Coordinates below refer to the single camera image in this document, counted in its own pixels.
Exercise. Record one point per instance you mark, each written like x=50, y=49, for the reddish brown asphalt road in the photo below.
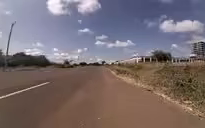
x=83, y=100

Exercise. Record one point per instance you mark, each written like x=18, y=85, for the long low unfinished building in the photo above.
x=156, y=60

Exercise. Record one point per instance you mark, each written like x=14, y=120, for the dark tree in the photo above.
x=162, y=55

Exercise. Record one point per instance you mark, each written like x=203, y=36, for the dry grass verge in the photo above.
x=170, y=83

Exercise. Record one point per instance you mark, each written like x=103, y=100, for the row of dark trees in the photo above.
x=23, y=60

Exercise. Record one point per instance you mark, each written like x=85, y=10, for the white painted lane line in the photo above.
x=18, y=92

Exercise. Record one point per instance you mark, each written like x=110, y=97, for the tall leaning street pole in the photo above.
x=8, y=43

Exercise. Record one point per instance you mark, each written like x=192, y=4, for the tall multi-storey building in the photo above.
x=199, y=50

